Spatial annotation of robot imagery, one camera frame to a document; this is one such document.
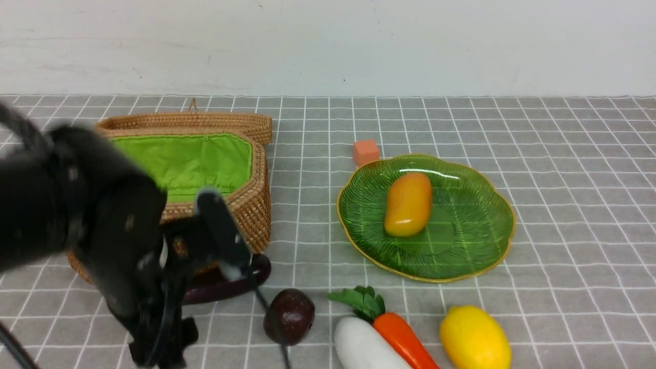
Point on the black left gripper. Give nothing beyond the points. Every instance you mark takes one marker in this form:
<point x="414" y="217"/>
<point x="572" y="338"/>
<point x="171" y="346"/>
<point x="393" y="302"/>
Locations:
<point x="148" y="271"/>

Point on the purple eggplant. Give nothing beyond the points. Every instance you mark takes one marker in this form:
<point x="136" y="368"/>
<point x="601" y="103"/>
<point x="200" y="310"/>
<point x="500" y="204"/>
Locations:
<point x="210" y="286"/>

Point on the dark purple passion fruit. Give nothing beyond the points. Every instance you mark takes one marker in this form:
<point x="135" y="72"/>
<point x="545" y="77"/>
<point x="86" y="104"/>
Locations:
<point x="290" y="317"/>

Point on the orange carrot green leaves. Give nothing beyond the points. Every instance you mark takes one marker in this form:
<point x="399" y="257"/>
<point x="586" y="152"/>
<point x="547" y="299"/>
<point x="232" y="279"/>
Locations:
<point x="369" y="306"/>

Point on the white radish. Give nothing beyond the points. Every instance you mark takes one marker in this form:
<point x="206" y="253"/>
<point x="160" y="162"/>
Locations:
<point x="358" y="345"/>

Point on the orange yellow mango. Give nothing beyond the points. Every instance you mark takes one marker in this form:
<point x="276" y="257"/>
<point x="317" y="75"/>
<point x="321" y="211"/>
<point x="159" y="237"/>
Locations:
<point x="408" y="205"/>

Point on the yellow lemon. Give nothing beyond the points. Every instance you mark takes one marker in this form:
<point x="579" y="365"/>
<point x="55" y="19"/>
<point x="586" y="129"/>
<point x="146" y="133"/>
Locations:
<point x="472" y="338"/>

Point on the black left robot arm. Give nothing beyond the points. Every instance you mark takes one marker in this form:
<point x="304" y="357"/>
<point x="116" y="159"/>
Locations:
<point x="71" y="190"/>

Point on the woven rattan basket green lining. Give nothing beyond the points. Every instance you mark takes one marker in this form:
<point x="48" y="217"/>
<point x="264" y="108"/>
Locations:
<point x="183" y="163"/>

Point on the woven rattan basket lid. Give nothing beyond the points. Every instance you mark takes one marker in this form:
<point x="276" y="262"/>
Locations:
<point x="257" y="127"/>

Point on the small orange cube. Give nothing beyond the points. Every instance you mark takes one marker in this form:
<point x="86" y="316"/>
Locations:
<point x="364" y="152"/>

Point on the green glass leaf plate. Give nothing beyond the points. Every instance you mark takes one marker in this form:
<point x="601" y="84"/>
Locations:
<point x="468" y="233"/>

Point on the grey checked tablecloth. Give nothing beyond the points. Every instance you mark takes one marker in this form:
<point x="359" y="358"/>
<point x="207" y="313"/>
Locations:
<point x="576" y="289"/>

